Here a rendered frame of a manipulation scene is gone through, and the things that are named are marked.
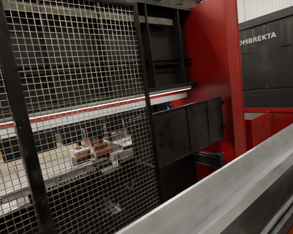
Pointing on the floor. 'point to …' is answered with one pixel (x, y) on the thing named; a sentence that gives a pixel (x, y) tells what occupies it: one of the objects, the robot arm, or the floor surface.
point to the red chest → (256, 127)
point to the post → (20, 115)
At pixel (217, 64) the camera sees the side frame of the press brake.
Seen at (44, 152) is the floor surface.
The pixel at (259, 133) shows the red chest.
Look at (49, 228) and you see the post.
